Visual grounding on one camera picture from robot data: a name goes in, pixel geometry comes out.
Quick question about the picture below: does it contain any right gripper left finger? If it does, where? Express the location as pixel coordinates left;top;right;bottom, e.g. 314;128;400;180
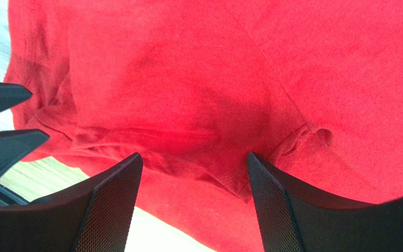
0;153;143;251

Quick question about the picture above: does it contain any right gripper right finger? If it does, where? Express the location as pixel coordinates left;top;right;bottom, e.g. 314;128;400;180
247;152;403;251

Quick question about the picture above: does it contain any red t-shirt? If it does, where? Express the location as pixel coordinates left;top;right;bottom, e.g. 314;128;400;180
5;1;403;251

